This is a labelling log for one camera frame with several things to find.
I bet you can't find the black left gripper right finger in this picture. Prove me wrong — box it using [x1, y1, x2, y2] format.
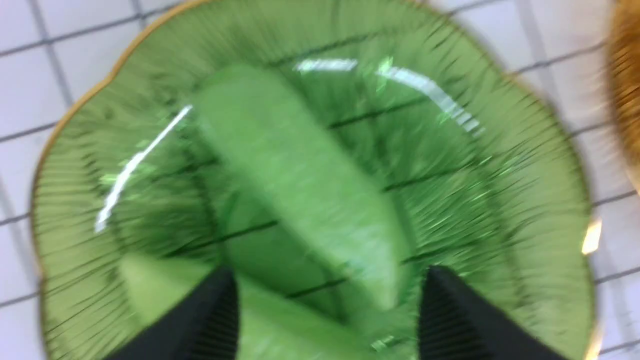
[417, 265, 562, 360]

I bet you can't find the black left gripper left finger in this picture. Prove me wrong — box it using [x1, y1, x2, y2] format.
[108, 268, 240, 360]

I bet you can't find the green vegetable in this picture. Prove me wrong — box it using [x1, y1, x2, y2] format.
[190, 64, 412, 311]
[109, 253, 377, 360]

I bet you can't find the green glass plate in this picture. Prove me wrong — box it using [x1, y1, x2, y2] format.
[30, 0, 596, 360]

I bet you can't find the amber glass plate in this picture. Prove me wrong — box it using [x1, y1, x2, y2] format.
[606, 0, 640, 191]

